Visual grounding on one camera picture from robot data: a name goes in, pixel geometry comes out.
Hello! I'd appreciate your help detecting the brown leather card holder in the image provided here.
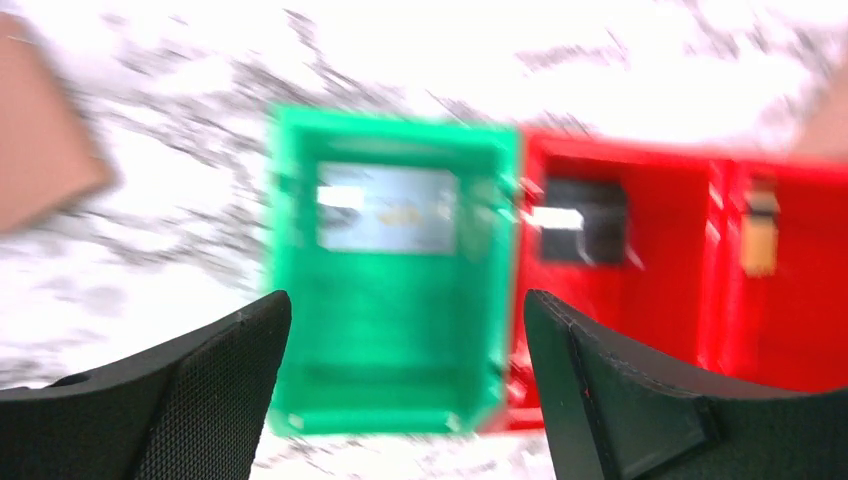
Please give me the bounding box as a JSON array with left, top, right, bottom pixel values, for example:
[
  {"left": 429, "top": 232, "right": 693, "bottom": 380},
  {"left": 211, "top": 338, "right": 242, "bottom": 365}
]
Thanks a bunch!
[{"left": 1, "top": 12, "right": 114, "bottom": 233}]

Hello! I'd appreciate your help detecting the green plastic bin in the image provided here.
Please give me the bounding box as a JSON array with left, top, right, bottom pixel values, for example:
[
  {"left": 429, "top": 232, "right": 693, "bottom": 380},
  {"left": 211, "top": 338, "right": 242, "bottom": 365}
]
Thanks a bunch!
[{"left": 265, "top": 106, "right": 521, "bottom": 437}]

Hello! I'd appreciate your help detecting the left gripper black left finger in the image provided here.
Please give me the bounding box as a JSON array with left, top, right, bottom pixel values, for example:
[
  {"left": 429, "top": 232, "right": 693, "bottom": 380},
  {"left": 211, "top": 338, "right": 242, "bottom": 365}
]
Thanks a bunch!
[{"left": 1, "top": 290, "right": 291, "bottom": 479}]

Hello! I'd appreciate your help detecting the gold card in red bin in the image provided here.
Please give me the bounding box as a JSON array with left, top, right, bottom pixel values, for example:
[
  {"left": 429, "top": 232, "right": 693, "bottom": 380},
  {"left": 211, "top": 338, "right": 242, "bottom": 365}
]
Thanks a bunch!
[{"left": 740, "top": 184, "right": 780, "bottom": 278}]

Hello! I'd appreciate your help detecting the silver card in green bin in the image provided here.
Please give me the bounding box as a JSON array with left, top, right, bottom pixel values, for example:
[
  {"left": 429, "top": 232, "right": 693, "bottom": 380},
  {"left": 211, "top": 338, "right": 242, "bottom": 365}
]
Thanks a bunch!
[{"left": 316, "top": 162, "right": 459, "bottom": 255}]

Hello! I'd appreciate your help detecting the red double plastic bin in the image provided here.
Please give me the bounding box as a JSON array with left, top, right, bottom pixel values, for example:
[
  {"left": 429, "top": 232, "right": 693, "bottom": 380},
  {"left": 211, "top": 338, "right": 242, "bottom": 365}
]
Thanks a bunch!
[{"left": 515, "top": 127, "right": 847, "bottom": 392}]

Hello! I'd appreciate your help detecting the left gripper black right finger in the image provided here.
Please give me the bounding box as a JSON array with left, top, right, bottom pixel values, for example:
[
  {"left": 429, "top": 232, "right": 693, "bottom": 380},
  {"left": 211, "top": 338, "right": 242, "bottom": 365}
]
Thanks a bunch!
[{"left": 524, "top": 290, "right": 847, "bottom": 480}]

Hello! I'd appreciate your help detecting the black card in red bin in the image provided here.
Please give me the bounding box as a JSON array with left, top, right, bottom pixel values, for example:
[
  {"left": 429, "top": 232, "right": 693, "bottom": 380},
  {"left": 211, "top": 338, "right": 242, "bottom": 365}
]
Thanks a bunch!
[{"left": 532, "top": 178, "right": 628, "bottom": 267}]

